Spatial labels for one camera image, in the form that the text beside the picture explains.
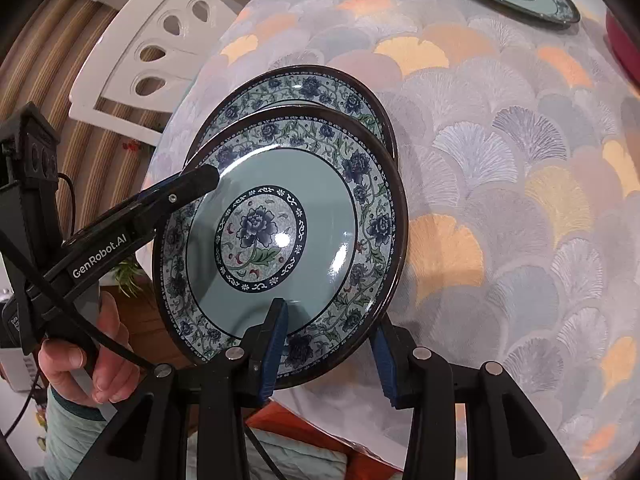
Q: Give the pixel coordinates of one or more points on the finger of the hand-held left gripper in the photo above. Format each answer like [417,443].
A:
[195,180]

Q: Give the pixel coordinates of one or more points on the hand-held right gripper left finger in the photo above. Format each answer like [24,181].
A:
[272,350]

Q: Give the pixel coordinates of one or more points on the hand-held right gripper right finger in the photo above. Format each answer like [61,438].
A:
[386,360]

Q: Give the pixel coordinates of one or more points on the red bowl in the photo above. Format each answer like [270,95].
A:
[625,50]

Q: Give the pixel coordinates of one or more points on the person's left forearm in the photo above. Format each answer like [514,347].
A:
[70,440]

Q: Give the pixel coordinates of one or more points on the person's left hand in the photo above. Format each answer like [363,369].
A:
[65,365]

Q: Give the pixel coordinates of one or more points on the orange garment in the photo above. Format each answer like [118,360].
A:
[320,422]

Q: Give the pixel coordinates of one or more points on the green potted plant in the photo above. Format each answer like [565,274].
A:
[127,275]

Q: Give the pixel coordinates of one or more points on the teal quilted garment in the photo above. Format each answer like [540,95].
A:
[300,460]

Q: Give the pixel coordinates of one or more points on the white dining chair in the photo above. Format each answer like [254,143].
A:
[125,65]

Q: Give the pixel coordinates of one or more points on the white box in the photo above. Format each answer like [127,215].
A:
[15,370]

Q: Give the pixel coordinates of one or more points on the fan-pattern tablecloth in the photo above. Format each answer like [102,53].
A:
[500,210]

